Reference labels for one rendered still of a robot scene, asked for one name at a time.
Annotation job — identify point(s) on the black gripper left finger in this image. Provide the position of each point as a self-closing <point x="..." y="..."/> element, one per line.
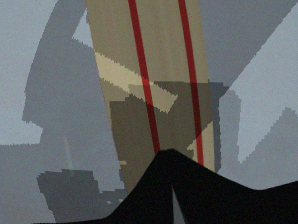
<point x="151" y="202"/>

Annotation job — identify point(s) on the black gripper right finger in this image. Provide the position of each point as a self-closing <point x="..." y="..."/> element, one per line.
<point x="207" y="198"/>

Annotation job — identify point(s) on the tan strip with red lines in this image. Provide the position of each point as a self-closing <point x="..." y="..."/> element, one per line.
<point x="153" y="71"/>

